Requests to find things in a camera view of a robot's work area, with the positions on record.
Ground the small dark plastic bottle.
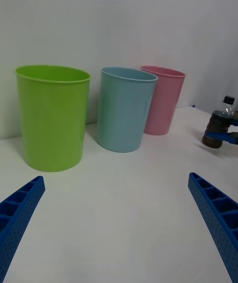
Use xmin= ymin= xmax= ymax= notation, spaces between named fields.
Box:
xmin=201 ymin=95 xmax=236 ymax=150

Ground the pale blue plastic bin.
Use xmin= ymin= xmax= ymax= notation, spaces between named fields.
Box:
xmin=95 ymin=66 xmax=159 ymax=153

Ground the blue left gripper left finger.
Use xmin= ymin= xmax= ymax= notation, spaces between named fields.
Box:
xmin=0 ymin=175 xmax=46 ymax=283

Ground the green plastic bin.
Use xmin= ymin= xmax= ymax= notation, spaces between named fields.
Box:
xmin=14 ymin=64 xmax=92 ymax=173

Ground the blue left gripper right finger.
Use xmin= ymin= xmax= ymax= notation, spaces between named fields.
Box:
xmin=187 ymin=172 xmax=238 ymax=283

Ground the pink plastic bin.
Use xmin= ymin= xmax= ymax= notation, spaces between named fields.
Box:
xmin=140 ymin=65 xmax=186 ymax=136

